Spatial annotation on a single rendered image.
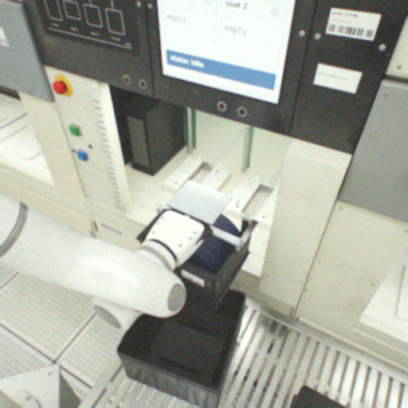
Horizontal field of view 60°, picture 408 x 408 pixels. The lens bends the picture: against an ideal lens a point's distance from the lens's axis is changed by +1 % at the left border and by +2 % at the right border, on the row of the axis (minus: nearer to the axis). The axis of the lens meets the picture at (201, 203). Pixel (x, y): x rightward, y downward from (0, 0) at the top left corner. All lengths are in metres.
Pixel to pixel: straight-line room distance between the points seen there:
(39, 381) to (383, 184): 1.03
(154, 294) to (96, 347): 1.50
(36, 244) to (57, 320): 1.69
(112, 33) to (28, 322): 1.71
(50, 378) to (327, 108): 1.02
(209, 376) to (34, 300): 1.43
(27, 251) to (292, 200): 0.55
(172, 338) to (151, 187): 0.61
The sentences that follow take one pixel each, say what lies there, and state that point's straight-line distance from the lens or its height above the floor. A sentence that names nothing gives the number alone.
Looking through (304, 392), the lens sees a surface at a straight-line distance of 1.04.
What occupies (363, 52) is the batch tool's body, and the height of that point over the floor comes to 1.60.
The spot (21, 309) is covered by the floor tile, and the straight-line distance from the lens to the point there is 2.32.
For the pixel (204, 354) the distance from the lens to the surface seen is 1.15.
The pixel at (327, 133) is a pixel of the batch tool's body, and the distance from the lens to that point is 0.76.
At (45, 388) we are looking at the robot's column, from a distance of 1.20.
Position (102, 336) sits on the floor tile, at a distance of 2.08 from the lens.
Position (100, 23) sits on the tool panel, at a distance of 0.95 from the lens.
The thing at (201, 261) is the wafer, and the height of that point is 1.14.
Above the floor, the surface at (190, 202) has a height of 1.27.
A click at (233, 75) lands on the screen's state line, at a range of 0.78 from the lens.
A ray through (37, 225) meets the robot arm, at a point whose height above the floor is 1.47.
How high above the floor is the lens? 1.83
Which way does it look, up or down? 44 degrees down
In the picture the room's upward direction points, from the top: straight up
